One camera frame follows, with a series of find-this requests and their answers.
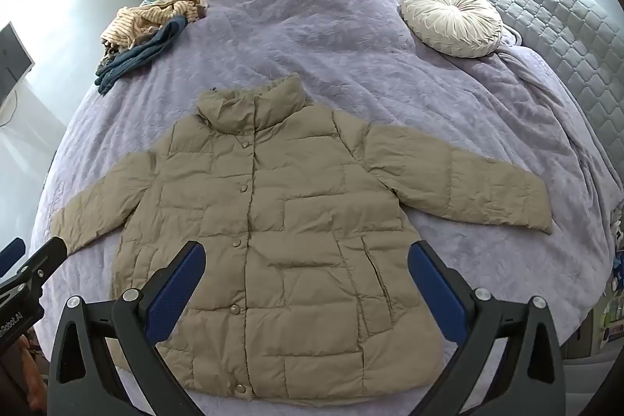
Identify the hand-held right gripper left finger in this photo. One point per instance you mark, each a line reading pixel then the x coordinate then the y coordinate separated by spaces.
pixel 175 294

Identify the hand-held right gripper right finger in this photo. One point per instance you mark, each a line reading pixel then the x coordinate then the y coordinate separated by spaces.
pixel 438 289

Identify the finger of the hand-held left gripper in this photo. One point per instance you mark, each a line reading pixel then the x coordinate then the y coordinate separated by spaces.
pixel 12 251
pixel 45 257

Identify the beige puffer jacket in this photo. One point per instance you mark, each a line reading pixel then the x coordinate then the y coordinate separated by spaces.
pixel 273 221

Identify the colourful clutter pile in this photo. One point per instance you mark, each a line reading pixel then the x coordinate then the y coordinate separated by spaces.
pixel 609 299

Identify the flat screen monitor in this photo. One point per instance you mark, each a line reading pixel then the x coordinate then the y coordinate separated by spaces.
pixel 12 55

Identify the dark teal garment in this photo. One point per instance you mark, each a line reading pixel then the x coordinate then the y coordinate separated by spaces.
pixel 139 55

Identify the striped beige garment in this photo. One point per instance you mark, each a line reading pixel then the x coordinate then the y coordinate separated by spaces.
pixel 146 17

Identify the round cream pleated cushion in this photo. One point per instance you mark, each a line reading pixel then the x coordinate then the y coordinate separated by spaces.
pixel 451 20

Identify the purple fleece blanket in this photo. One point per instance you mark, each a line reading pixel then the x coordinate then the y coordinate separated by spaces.
pixel 341 36

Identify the grey quilted headboard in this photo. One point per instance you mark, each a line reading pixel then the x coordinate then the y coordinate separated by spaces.
pixel 551 6

